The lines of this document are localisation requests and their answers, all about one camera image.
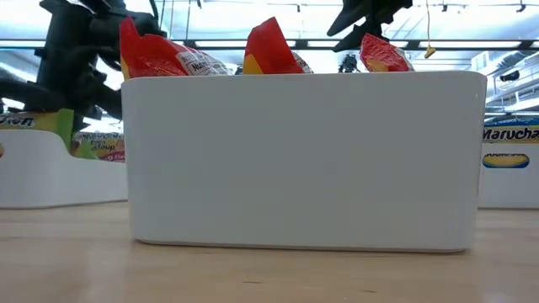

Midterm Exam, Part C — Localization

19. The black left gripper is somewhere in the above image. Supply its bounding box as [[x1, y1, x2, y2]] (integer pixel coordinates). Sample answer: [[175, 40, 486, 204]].
[[0, 45, 124, 132]]

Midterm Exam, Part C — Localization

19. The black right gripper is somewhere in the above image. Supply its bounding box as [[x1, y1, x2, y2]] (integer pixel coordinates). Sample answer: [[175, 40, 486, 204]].
[[326, 0, 414, 54]]

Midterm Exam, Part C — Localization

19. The green Maruchan ramen pack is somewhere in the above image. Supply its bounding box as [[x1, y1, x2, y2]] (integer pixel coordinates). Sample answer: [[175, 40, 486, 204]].
[[0, 108, 76, 149], [69, 131, 126, 163]]

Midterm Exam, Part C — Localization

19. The white plastic bin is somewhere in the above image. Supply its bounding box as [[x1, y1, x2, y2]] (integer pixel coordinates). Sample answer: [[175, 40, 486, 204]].
[[120, 70, 488, 253], [478, 141, 539, 210], [0, 128, 130, 210]]

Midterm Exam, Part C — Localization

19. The blue Maruchan ramen pack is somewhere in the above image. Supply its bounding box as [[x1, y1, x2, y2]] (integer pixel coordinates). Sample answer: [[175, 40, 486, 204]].
[[482, 116, 539, 170]]

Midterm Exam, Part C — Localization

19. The ceiling spotlight track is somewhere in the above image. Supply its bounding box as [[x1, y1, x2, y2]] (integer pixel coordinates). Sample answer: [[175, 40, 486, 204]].
[[191, 1, 539, 13]]

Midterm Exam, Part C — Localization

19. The yellow hanging cord tag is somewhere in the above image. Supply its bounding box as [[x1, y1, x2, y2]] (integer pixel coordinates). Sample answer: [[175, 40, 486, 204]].
[[423, 0, 438, 60]]

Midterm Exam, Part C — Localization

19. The black ceiling light rail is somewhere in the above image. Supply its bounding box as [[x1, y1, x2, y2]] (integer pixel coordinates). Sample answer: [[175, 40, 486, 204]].
[[0, 39, 539, 51]]

